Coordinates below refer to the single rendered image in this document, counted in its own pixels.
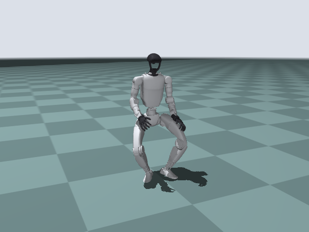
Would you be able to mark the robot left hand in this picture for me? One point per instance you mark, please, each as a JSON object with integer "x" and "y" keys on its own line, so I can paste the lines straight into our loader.
{"x": 177, "y": 120}

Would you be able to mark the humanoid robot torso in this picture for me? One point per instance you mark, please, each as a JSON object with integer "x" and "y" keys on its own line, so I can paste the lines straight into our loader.
{"x": 151, "y": 94}

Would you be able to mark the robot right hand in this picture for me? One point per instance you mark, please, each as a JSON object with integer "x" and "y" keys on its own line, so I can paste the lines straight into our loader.
{"x": 142, "y": 120}

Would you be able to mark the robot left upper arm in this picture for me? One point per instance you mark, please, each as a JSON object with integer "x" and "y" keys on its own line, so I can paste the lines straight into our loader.
{"x": 168, "y": 89}

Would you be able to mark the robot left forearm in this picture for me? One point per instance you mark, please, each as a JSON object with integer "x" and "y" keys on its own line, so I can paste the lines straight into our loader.
{"x": 172, "y": 108}

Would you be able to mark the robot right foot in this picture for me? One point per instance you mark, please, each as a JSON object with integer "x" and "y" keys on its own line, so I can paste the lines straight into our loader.
{"x": 148, "y": 177}

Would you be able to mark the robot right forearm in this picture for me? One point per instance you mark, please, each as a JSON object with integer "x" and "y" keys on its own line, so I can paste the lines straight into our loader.
{"x": 135, "y": 108}

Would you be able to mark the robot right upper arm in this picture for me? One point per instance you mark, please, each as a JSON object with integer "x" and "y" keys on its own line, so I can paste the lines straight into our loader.
{"x": 136, "y": 82}

